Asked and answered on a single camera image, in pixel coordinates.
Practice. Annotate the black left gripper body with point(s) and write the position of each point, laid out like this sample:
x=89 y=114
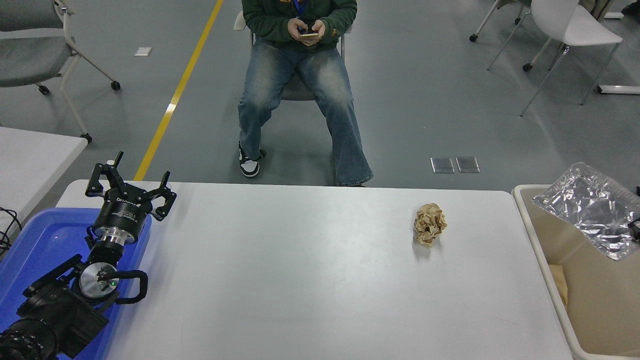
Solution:
x=122 y=212

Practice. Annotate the smartphone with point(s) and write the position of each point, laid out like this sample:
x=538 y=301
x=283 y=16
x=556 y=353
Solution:
x=310 y=35

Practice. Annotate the tan paper ball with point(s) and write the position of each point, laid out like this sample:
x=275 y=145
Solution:
x=429 y=224

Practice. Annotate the silver foil tray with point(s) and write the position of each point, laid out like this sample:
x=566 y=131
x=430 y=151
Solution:
x=590 y=207

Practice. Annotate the person's right hand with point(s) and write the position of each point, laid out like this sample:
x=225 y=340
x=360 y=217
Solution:
x=296 y=31

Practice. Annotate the person's left hand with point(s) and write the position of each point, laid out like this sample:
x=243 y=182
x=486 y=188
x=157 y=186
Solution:
x=321 y=37

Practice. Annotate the blue plastic tray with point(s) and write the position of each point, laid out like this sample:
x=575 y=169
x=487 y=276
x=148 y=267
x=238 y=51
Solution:
x=45 y=240

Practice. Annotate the white side table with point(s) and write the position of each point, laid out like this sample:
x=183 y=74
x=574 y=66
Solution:
x=30 y=160

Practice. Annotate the grey wheeled office chair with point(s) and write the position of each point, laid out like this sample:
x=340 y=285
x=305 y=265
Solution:
x=25 y=55

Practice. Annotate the person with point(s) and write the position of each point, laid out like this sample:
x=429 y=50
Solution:
x=632 y=9
x=280 y=90

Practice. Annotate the silver floor plate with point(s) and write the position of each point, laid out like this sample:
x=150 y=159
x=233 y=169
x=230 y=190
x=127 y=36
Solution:
x=467 y=164
x=442 y=164

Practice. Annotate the white-legged caster chair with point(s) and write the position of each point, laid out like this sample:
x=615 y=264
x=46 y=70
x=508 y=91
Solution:
x=526 y=66

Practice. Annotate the tan cardboard piece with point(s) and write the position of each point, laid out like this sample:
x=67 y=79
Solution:
x=559 y=285

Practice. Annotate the white chair with metal legs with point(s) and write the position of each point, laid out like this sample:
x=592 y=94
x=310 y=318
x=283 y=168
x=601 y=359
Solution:
x=575 y=27

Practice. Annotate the large pale plastic bin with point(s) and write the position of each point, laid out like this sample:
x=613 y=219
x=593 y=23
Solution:
x=600 y=310

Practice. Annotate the silver metal bar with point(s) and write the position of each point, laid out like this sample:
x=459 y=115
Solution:
x=620 y=89

